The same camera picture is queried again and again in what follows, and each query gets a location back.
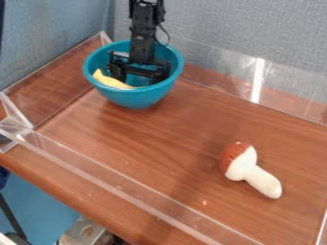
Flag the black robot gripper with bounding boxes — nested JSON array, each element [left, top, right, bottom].
[[107, 0, 171, 85]]

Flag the yellow toy banana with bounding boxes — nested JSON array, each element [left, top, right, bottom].
[[92, 69, 133, 89]]

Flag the blue plastic bowl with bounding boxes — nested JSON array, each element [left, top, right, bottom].
[[83, 40, 184, 109]]

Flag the brown white toy mushroom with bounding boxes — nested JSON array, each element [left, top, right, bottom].
[[220, 142, 283, 199]]

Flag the clear acrylic tray walls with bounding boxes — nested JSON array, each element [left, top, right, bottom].
[[0, 33, 327, 245]]

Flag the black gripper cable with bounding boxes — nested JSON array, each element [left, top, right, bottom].
[[153, 23, 171, 46]]

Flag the grey metal bracket under table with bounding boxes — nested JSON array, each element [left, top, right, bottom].
[[54, 216, 113, 245]]

